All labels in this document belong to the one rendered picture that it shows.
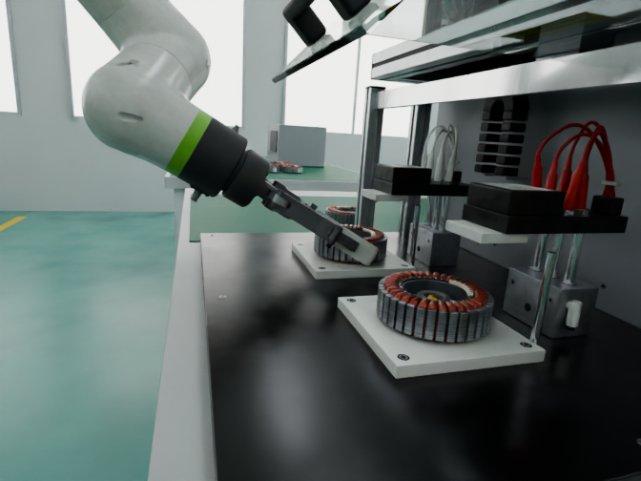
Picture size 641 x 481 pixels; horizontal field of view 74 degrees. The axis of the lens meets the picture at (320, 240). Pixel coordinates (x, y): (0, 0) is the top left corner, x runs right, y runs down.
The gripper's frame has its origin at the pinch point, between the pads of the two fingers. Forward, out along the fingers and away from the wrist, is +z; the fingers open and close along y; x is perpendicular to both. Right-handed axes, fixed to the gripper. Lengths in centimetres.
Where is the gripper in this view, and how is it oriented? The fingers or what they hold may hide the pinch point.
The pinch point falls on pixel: (349, 240)
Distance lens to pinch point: 65.1
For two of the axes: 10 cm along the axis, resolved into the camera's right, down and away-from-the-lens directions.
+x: 5.3, -8.5, -0.7
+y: 2.8, 2.5, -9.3
